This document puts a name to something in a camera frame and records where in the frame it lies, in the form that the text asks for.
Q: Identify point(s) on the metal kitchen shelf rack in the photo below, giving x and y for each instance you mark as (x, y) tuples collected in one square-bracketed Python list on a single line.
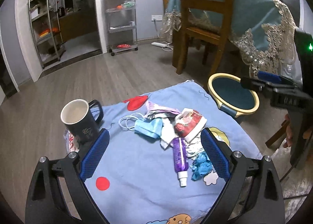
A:
[(46, 31)]

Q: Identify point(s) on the white power strip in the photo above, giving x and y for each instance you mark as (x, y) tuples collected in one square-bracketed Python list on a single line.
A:
[(163, 45)]

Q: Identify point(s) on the brown wooden chair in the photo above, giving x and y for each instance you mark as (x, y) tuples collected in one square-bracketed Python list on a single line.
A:
[(205, 20)]

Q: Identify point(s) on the lace embroidered teal tablecloth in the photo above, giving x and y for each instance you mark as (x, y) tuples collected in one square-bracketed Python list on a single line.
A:
[(263, 31)]

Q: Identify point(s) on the person's hand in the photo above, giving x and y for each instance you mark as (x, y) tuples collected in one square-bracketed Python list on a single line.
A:
[(289, 133)]

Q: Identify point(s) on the red white paper cup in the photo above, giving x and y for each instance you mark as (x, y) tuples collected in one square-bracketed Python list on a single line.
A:
[(189, 123)]

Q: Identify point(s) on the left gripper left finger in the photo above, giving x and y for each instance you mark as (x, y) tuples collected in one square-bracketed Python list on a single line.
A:
[(76, 168)]

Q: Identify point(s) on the white wall socket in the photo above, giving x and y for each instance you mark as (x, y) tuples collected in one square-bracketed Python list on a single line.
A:
[(157, 18)]

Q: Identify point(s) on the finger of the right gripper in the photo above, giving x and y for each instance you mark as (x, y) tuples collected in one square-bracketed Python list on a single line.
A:
[(275, 79), (255, 85)]

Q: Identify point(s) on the purple toothpaste tube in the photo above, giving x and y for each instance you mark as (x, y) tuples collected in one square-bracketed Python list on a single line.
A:
[(180, 160)]

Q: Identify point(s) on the yellow rimmed teal trash bin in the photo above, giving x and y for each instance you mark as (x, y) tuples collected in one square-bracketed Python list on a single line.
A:
[(231, 97)]

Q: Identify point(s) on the purple snack wrapper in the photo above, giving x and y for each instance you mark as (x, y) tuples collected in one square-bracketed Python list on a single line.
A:
[(157, 111)]

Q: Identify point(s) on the blue face mask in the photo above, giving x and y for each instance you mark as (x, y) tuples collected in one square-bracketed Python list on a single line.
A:
[(138, 123)]

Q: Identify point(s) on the black white ceramic mug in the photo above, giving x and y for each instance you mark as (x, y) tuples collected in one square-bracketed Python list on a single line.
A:
[(82, 119)]

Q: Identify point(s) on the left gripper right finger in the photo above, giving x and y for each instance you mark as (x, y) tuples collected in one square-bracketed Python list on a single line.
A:
[(233, 167)]

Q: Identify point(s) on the grey rolling storage cart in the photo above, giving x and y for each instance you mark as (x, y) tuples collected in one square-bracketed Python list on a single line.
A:
[(121, 25)]

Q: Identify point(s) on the blue crumpled plastic glove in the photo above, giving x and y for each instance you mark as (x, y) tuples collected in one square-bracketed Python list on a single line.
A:
[(201, 166)]

